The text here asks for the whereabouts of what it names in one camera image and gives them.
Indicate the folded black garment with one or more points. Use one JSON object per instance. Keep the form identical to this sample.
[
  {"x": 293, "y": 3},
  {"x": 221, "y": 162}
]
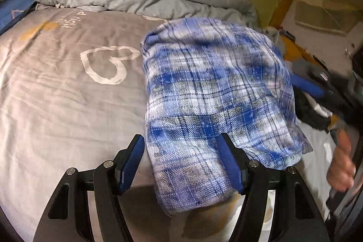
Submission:
[{"x": 309, "y": 114}]

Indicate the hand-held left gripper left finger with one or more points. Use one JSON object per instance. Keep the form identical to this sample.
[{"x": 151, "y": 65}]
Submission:
[{"x": 132, "y": 165}]

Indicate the blue plaid shirt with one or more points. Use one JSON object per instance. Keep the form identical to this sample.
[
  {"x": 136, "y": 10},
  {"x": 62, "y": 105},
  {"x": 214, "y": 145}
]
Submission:
[{"x": 212, "y": 89}]

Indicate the person's right hand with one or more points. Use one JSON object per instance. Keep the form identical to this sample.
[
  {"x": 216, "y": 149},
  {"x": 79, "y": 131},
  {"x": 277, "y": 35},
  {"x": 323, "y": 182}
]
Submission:
[{"x": 341, "y": 165}]

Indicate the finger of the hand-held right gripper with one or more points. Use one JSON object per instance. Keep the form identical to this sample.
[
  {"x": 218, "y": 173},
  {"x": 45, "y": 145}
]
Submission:
[{"x": 309, "y": 87}]

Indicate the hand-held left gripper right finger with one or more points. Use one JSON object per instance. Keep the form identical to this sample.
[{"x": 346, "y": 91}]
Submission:
[{"x": 228, "y": 162}]

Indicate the wooden bed frame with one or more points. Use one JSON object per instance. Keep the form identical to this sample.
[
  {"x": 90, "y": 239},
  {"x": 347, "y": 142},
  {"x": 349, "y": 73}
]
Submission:
[{"x": 286, "y": 1}]

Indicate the blue pillow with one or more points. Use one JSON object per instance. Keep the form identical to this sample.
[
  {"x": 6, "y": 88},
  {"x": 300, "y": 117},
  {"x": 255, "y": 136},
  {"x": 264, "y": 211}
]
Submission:
[{"x": 11, "y": 12}]

